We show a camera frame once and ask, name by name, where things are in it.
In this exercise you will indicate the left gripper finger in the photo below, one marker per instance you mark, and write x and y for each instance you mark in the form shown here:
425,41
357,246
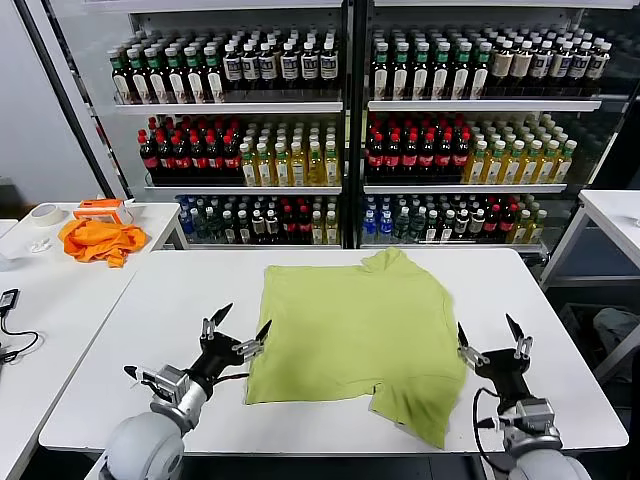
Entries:
219,316
247,348

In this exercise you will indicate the black slanted pole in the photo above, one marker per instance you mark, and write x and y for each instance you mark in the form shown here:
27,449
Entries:
65,85

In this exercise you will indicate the black floor crate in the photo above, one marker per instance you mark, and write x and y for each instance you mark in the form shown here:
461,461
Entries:
575,325

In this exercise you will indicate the white drinks shelf unit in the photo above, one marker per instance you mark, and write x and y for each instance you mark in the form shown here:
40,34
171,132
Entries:
500,4
200,4

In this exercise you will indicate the grey green fabric bundle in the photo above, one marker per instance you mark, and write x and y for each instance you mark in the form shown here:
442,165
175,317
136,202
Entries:
617,327

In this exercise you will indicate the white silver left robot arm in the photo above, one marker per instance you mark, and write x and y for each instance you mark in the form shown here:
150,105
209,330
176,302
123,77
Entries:
145,445

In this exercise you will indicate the light green t-shirt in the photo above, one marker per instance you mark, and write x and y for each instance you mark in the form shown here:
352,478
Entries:
350,325

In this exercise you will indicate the red cap cola bottle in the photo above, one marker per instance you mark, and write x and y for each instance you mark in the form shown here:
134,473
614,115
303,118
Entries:
393,157
148,157
492,224
461,157
164,159
444,157
376,157
199,159
427,157
232,159
215,159
304,227
410,157
289,227
181,159
507,224

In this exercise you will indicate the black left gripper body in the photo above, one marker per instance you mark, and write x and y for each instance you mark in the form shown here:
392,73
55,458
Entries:
215,357

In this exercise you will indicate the blue label dark bottle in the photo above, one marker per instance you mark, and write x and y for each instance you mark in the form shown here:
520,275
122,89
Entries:
289,66
580,65
541,65
561,65
328,66
598,65
250,67
268,67
308,66
232,67

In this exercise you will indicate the green cap dark tea bottle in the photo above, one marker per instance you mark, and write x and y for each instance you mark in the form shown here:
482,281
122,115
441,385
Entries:
462,75
156,80
175,79
422,75
214,79
194,79
120,80
137,80
442,75
401,75
381,75
481,75

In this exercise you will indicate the white side table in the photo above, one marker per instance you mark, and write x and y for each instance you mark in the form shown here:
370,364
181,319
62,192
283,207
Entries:
615,210
60,310

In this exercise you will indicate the beige label dark bottle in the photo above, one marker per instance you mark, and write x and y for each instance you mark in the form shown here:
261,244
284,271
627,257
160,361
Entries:
522,65
503,65

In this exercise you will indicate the clear green water bottle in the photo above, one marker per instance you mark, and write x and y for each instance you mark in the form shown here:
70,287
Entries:
200,225
401,226
213,225
416,226

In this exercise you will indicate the crumpled orange cloth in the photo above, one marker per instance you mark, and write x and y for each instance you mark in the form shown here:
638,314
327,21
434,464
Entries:
95,242

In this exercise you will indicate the large white work table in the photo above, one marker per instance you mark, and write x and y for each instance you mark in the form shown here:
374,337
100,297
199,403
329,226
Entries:
190,280

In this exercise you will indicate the black power adapter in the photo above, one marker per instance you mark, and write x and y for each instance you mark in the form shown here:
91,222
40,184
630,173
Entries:
9,299

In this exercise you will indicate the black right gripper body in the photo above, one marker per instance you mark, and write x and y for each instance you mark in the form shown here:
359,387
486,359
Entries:
505,372

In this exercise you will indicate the orange and white box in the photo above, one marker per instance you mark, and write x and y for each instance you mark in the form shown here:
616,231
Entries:
100,210

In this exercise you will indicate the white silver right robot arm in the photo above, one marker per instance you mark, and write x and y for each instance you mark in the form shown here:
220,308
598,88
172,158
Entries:
550,465

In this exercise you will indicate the white cap dark drink bottle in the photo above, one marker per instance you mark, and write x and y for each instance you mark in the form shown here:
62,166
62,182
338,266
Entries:
243,229
228,229
446,229
431,229

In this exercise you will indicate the small white crumpled object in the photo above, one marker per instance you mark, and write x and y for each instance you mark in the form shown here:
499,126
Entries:
41,245

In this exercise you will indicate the beige masking tape roll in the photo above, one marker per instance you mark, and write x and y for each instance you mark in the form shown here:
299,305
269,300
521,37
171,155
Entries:
50,222

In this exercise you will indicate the white shelf board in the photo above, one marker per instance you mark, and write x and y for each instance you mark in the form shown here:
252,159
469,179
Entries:
225,108
480,105
465,188
450,247
260,246
240,190

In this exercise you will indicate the black white label bottle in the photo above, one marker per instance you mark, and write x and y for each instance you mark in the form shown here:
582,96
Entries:
258,227
476,225
461,225
272,227

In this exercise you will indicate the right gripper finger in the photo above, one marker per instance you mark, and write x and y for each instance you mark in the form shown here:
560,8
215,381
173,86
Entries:
472,357
523,347

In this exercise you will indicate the yellow tea bottle white cap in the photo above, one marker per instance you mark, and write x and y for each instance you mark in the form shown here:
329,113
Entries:
264,170
536,230
317,230
298,170
332,167
563,167
315,169
529,167
331,230
511,167
521,230
248,170
493,167
282,170
547,167
475,167

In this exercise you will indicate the blue water bottle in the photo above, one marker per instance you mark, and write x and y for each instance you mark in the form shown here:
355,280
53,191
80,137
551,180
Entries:
369,227
186,224
386,227

